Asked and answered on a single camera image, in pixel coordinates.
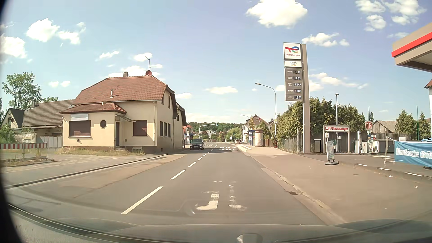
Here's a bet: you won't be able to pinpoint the wooded hill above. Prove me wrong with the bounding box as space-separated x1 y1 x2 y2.
187 121 243 135

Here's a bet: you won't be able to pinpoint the curved street lamp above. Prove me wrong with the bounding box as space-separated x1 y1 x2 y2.
240 114 251 142
255 82 278 148

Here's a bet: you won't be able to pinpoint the white house with dark roof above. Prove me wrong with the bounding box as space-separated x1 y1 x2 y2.
242 114 275 143

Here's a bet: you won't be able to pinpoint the grey asphalt road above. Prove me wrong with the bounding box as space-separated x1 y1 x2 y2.
7 142 338 226

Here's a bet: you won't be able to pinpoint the beige house with red roof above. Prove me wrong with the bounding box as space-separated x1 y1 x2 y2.
60 70 187 154

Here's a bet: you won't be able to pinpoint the tall petrol price pylon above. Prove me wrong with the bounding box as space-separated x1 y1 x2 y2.
283 42 311 154

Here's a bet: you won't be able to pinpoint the row of trees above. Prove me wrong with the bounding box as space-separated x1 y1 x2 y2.
274 97 366 142

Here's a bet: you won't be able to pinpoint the road markings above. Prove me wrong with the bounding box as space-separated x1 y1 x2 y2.
121 143 253 215

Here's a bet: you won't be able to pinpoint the car's own bonnet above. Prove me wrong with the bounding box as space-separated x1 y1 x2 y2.
7 202 432 243

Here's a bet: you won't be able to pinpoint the grey advertising stand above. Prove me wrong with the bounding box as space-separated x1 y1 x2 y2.
324 141 340 166

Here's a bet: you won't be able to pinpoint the petrol station forecourt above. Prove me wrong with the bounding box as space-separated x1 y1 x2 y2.
299 153 432 179

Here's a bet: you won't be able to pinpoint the wooden barn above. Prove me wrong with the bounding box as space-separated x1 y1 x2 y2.
371 120 398 140

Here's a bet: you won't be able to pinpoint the low house with grey roof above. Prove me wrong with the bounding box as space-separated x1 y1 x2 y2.
1 99 75 149

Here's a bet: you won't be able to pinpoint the red and white barrier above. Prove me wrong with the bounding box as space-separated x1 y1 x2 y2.
0 143 48 163

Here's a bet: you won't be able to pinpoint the conifer trees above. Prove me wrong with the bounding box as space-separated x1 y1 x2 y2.
394 109 432 140

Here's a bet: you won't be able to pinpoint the tall green tree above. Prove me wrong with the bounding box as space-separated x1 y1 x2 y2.
1 72 59 110

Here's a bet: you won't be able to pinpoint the blue banner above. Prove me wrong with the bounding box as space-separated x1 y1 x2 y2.
394 141 432 168

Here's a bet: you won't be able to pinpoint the petrol station canopy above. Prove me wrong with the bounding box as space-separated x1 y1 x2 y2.
391 22 432 73

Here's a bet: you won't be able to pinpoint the straight lamp post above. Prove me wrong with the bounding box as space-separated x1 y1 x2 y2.
334 93 340 153

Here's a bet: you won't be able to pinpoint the red and white sign frame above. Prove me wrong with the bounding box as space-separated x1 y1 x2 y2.
323 124 351 154

